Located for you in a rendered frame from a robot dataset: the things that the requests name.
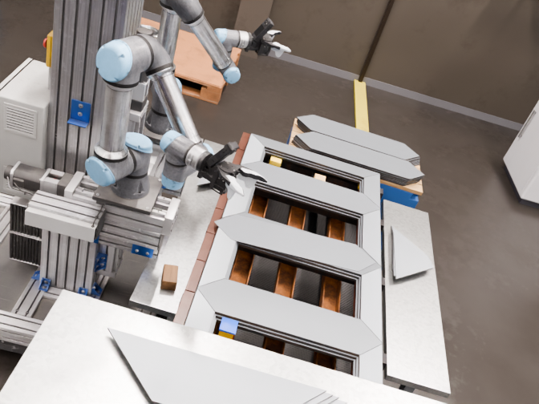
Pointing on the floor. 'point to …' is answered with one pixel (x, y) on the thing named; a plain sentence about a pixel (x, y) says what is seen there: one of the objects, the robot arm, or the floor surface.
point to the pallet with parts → (195, 64)
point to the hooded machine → (525, 161)
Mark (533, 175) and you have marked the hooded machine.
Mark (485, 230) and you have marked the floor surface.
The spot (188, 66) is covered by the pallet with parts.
